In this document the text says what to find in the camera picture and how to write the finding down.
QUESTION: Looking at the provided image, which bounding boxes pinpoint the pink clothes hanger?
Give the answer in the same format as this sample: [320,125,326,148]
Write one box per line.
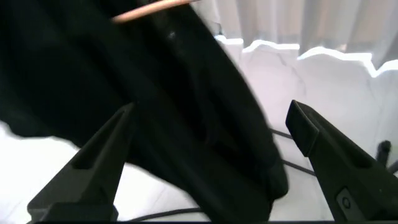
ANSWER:
[111,0,195,25]

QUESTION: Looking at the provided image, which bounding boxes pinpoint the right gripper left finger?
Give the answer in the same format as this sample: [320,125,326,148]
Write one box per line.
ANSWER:
[26,102,137,223]

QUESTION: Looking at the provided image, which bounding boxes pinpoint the white curtain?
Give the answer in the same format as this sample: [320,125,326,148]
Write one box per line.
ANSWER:
[191,0,398,78]

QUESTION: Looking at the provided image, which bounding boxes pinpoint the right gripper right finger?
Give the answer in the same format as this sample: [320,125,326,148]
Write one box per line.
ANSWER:
[284,99,398,223]

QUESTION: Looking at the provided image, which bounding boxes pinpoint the black garment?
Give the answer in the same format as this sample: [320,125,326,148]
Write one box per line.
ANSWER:
[0,0,290,222]

